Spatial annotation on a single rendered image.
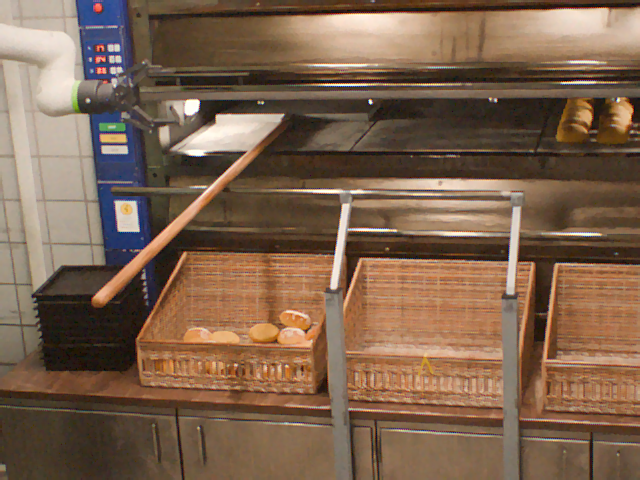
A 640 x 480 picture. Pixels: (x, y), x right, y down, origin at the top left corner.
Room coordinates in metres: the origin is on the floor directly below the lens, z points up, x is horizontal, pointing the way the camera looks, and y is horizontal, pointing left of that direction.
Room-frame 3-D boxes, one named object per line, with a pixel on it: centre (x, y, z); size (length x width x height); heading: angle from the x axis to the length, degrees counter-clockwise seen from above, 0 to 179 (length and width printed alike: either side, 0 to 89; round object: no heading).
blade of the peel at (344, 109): (4.52, 0.03, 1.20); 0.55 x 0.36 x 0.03; 76
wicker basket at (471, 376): (3.49, -0.33, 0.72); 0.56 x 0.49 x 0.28; 75
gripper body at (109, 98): (3.42, 0.52, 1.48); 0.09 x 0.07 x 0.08; 75
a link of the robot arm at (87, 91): (3.44, 0.59, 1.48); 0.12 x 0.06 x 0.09; 165
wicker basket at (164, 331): (3.67, 0.24, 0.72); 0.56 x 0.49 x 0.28; 75
